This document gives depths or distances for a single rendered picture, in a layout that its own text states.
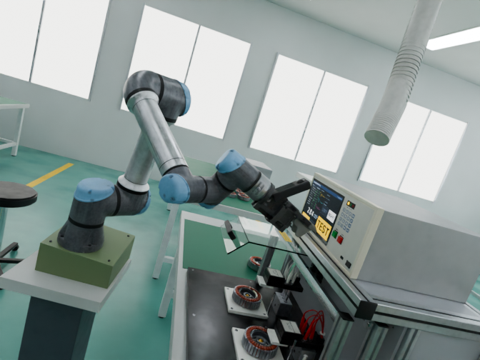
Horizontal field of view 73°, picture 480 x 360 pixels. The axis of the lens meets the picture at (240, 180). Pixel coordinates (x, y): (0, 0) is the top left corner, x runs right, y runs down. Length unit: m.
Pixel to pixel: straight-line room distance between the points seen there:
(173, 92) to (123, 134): 4.60
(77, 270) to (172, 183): 0.57
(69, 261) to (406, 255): 1.04
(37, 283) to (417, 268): 1.14
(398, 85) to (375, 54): 4.07
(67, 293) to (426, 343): 1.04
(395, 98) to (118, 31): 4.39
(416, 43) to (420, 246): 1.77
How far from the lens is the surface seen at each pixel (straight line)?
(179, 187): 0.81
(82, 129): 5.83
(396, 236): 0.97
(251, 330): 1.12
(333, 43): 6.14
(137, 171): 1.21
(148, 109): 0.97
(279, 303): 1.32
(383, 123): 2.25
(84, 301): 1.21
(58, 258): 1.27
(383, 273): 1.00
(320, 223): 1.15
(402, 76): 2.46
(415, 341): 1.00
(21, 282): 1.26
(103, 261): 1.22
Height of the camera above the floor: 1.43
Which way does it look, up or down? 10 degrees down
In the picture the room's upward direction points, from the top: 17 degrees clockwise
